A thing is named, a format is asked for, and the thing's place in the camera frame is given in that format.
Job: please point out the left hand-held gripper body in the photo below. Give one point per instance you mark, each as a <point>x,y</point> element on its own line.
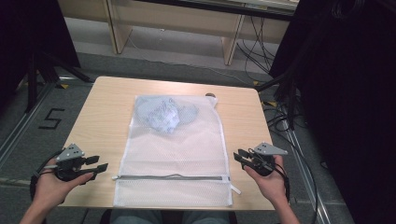
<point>69,165</point>

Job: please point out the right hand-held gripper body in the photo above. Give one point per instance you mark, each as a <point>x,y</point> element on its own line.
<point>264,161</point>

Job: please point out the white mesh laundry bag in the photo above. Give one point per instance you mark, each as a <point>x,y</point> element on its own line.
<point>174,155</point>

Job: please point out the person's right hand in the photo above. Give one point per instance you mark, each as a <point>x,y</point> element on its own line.
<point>271,185</point>

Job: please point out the person's left hand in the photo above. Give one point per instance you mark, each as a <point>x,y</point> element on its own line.
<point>53,188</point>

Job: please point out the person's legs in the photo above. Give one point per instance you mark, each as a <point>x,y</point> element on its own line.
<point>137,217</point>

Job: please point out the small dark round object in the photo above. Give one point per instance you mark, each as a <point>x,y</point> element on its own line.
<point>210,94</point>

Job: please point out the black tripod stand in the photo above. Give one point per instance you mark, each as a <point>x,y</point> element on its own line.
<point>46,71</point>
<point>288,93</point>

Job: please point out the light blue garment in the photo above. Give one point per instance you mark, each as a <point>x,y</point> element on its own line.
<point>162,115</point>

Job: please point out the black curtain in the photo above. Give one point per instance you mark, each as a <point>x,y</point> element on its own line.
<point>31,34</point>
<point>351,93</point>

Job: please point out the light wooden desk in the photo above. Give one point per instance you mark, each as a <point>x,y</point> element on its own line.
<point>174,18</point>

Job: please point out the aluminium floor rail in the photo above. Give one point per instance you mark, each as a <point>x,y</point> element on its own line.
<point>21,124</point>
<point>303,168</point>

